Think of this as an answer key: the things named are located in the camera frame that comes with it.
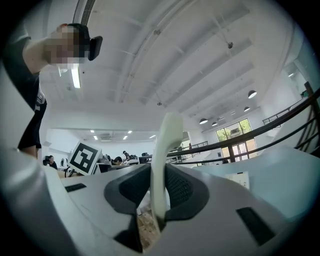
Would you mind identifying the person's black t-shirt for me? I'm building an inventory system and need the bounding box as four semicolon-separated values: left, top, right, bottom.
1;36;48;151

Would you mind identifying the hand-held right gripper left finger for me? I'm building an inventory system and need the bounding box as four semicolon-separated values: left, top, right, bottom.
43;163;152;256

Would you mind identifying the black metal railing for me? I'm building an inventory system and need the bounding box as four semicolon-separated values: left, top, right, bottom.
166;82;320;166

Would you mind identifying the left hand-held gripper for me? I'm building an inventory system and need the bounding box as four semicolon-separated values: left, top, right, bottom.
66;140;103;176

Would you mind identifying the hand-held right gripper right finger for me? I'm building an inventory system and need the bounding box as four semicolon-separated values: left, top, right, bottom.
154;163;298;256

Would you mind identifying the ceiling tube light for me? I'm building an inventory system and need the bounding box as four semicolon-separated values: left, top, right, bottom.
70;62;82;89

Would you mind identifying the ceiling air vent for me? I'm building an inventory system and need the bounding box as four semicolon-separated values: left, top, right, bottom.
80;0;96;26

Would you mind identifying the glass entrance door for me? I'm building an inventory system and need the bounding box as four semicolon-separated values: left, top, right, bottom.
215;118;258;164

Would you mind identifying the black head-worn camera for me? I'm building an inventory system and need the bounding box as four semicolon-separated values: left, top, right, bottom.
67;23;104;62

